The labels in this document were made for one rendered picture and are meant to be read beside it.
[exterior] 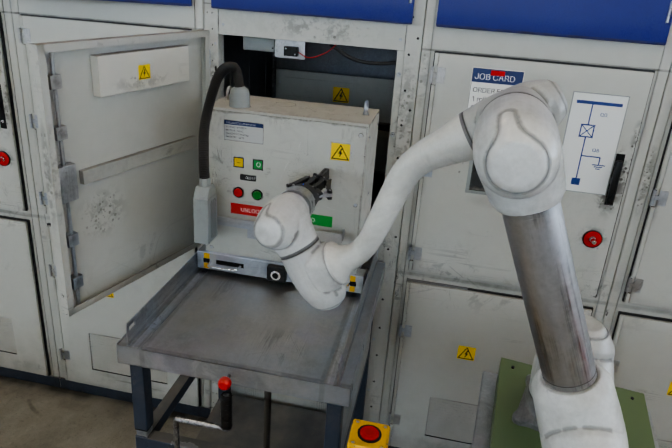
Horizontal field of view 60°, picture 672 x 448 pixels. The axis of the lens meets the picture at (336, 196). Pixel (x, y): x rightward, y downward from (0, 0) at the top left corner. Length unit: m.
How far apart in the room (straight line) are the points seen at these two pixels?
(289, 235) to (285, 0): 0.84
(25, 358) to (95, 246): 1.19
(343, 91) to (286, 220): 1.31
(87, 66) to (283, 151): 0.57
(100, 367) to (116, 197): 1.08
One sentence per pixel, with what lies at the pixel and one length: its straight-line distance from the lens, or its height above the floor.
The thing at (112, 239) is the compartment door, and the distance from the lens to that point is 1.87.
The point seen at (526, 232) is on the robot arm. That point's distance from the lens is 1.04.
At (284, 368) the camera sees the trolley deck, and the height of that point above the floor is 0.85.
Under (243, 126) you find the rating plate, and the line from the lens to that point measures 1.72.
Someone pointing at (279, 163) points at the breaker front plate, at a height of 1.25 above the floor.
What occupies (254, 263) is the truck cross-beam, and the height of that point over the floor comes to 0.91.
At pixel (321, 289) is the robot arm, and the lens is 1.34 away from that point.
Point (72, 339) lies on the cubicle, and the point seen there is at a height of 0.28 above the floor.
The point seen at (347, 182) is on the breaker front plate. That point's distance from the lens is 1.69.
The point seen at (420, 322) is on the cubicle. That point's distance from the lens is 2.13.
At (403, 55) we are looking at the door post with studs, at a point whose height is 1.56.
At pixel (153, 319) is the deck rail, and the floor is 0.85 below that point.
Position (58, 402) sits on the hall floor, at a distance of 2.88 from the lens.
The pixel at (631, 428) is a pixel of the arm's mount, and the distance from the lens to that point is 1.65.
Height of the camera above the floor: 1.79
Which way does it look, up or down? 21 degrees down
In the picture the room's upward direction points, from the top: 4 degrees clockwise
